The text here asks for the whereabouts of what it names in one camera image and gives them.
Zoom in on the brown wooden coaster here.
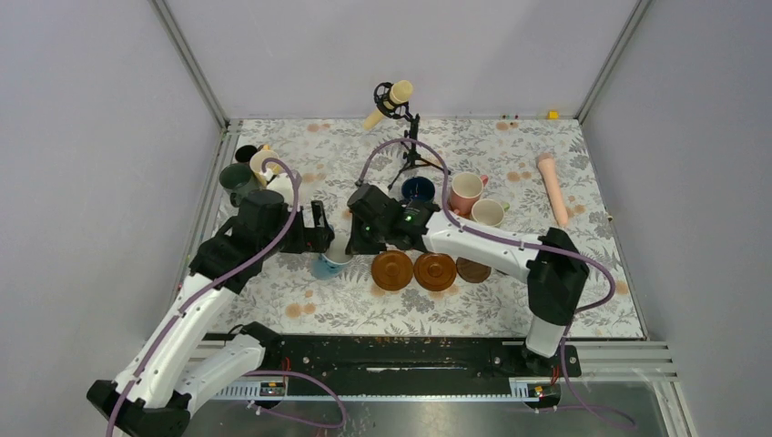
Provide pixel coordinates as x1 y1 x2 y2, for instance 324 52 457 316
371 250 413 291

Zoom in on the light green mug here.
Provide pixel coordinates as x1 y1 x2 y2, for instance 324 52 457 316
470 198 510 228

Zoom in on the brown wooden knob lid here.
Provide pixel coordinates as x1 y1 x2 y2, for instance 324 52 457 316
413 253 457 292

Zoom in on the yellow mug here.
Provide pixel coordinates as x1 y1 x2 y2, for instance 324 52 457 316
249 148 284 188

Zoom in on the black microphone tripod stand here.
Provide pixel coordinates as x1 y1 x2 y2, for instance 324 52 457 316
388 114 452 189

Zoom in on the blue patterned mug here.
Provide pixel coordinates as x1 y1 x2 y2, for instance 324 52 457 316
310 234 353 280

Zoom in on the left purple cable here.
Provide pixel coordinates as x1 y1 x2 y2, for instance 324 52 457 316
105 158 303 437

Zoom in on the cream microphone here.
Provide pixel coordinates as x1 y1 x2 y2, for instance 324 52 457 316
362 80 413 131

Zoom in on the black mug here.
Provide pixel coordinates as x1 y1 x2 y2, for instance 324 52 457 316
234 145 260 164

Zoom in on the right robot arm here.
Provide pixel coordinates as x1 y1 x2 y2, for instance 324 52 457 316
346 184 589 376

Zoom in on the floral table mat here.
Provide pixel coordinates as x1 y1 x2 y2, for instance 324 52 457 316
213 119 644 339

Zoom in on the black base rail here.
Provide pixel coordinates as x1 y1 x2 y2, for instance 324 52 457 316
229 322 582 397

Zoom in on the pink mug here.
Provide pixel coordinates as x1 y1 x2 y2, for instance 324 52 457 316
448 172 489 216

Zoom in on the pink cylindrical roller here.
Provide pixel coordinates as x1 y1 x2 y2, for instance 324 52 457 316
537 153 569 228

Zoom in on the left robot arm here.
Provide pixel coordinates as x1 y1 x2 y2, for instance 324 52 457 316
86 190 334 436

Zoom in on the dark green mug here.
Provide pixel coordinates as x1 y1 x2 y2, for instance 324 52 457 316
218 163 264 208

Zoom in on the dark brown coaster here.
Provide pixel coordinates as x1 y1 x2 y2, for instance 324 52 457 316
455 257 492 283

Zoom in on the dark blue mug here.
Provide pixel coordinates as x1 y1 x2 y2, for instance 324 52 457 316
401 177 436 202

